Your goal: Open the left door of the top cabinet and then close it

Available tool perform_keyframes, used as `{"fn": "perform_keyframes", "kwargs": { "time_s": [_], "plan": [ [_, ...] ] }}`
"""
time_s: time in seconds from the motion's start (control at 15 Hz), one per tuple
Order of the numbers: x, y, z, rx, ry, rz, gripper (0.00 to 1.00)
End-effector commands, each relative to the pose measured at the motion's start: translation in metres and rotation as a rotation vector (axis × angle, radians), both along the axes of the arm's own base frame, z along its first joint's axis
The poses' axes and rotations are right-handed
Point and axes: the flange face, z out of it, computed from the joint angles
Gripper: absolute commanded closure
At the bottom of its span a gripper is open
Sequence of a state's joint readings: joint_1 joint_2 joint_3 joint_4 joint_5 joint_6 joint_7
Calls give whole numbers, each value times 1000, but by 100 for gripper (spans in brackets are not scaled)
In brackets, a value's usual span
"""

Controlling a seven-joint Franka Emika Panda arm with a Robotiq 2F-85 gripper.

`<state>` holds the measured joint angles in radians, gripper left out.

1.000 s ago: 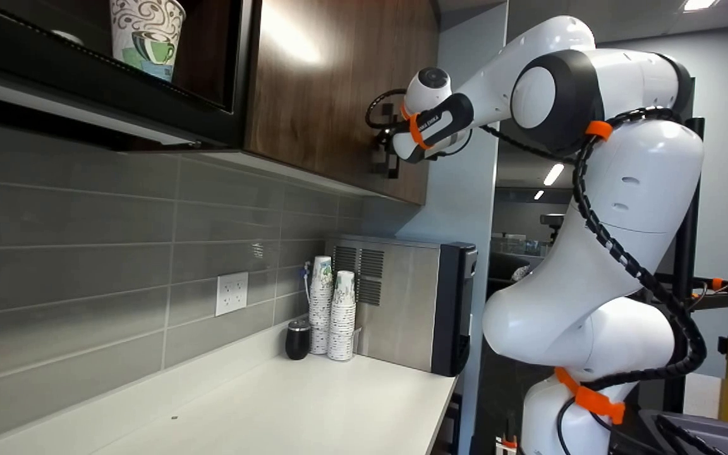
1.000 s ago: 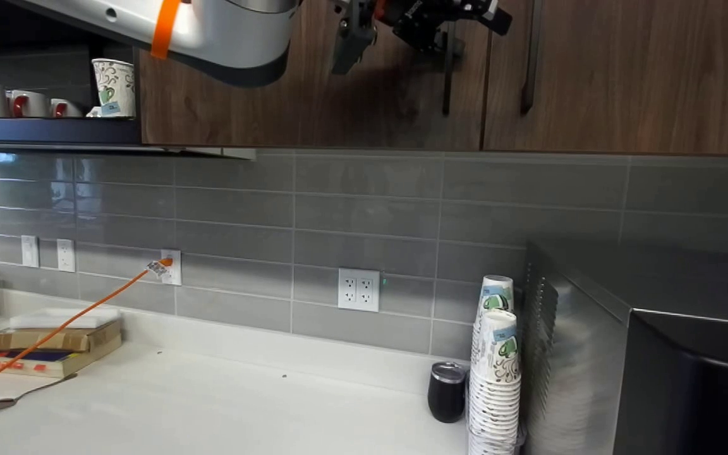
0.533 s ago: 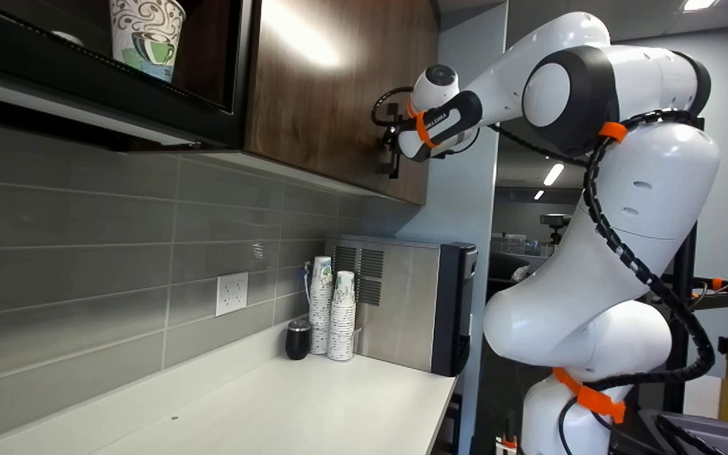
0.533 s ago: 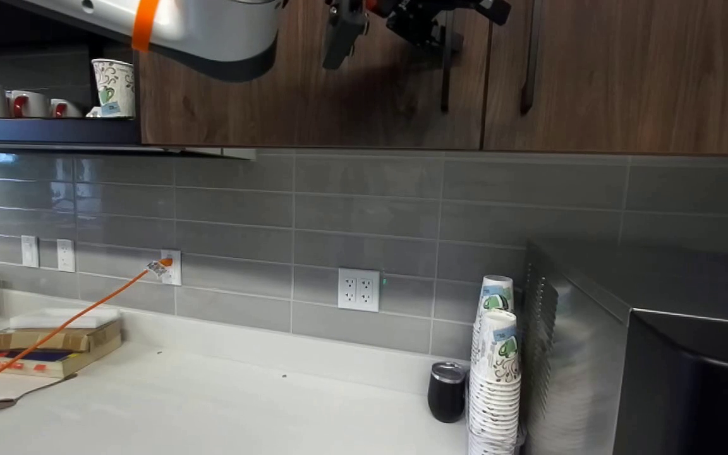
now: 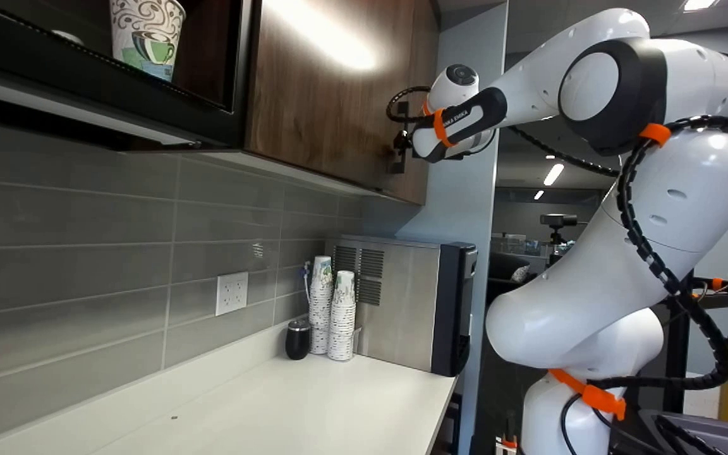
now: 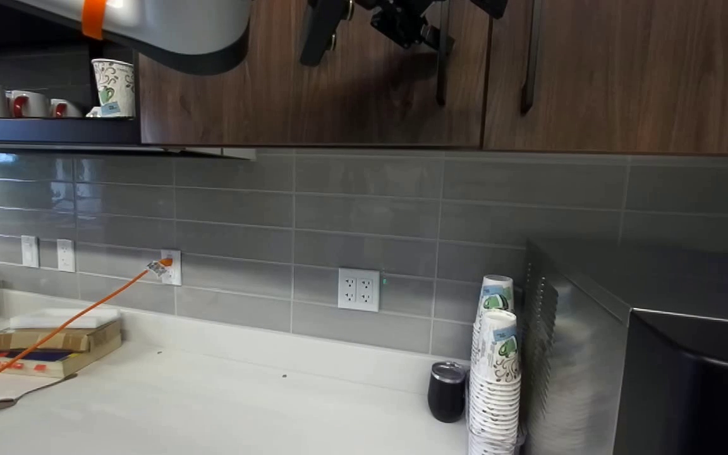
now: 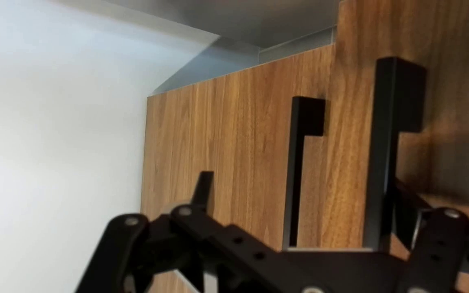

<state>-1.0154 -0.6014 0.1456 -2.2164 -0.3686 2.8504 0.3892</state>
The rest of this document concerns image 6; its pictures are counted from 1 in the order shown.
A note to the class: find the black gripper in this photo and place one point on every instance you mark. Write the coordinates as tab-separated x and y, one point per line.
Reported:
402	21

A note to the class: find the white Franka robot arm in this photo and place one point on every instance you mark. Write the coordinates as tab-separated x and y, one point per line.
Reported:
177	21

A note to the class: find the tall paper cup stack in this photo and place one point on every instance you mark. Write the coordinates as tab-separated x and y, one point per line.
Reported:
495	293

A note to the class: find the patterned paper cup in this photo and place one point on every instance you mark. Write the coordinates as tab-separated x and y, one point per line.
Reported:
114	83

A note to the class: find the white outlet with plug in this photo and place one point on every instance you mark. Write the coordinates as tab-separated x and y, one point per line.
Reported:
172	273

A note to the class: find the small white mug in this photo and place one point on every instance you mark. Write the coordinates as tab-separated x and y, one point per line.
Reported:
64	109

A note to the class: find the black tumbler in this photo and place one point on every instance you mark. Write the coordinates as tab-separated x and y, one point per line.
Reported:
449	393

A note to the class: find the stainless steel appliance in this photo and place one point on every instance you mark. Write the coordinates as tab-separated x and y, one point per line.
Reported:
583	355

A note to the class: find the short paper cup stack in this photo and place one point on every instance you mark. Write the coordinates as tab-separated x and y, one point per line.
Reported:
493	387

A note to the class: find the white wall outlet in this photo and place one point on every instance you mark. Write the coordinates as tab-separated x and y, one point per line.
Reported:
28	252
64	257
358	289

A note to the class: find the black open wall shelf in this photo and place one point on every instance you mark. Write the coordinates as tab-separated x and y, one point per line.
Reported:
44	130

